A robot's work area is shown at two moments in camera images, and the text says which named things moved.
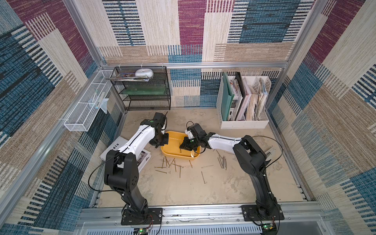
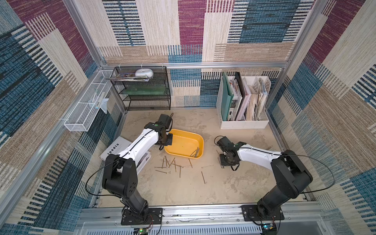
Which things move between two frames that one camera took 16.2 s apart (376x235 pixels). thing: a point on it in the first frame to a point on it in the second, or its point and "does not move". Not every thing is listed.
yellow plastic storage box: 173,150 does not move
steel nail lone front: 202,176 does not move
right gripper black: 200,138 to 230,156
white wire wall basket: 83,115 does not move
